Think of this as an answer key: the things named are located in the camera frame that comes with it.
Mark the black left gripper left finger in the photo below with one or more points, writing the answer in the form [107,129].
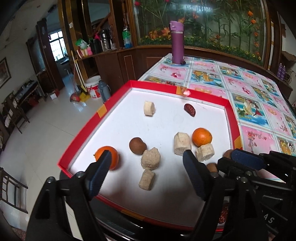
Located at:
[96,174]

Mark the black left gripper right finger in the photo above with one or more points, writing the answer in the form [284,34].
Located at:
[198,174]

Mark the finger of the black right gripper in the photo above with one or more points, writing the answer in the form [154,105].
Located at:
[234,172]
[251,160]

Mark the square beige biscuit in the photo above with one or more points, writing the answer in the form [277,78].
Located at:
[205,152]

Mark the orange fruit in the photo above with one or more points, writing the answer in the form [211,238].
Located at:
[108,157]
[201,136]

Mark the beige biscuit chunk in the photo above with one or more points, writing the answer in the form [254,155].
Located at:
[182,142]

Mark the red white tray box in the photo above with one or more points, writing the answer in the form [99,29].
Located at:
[147,126]

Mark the round beige biscuit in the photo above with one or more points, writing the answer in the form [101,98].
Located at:
[150,159]

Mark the small beige biscuit cylinder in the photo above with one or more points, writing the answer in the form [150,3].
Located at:
[147,180]

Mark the brown longan fruit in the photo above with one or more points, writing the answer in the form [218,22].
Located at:
[228,153]
[137,146]
[212,167]

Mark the red date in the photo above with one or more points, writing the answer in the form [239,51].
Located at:
[190,109]

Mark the colourful patterned tablecloth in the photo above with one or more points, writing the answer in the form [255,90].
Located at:
[265,119]

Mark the wooden chair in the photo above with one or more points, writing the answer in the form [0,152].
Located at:
[13,192]

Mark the grey thermos jug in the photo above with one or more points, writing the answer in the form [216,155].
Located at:
[104,91]

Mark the purple bottles on shelf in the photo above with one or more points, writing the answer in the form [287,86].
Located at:
[281,71]

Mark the white red bucket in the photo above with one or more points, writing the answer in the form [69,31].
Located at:
[92,86]

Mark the wooden cabinet counter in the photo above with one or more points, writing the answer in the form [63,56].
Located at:
[116,67]

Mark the flower bamboo glass panel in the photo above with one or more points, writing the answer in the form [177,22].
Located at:
[234,27]

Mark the purple thermos bottle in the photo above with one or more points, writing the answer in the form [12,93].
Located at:
[177,42]

